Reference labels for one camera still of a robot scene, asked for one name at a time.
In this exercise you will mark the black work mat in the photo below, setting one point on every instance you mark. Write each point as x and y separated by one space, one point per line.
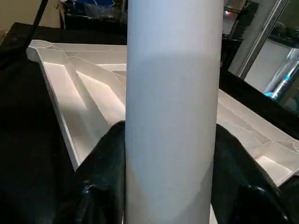
28 163

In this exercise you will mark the teal and white mop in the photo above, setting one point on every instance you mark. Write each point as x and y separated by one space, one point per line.
282 81

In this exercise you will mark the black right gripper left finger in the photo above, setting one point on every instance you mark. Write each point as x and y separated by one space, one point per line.
100 182

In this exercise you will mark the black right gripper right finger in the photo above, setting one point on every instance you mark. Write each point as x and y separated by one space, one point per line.
243 186

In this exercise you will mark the blue fabric bag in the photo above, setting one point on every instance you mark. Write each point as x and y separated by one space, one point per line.
96 5

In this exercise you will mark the white plastic table top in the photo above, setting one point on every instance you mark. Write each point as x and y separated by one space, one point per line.
93 93

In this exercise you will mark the white plastic table leg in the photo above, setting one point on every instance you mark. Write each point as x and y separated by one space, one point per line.
173 116

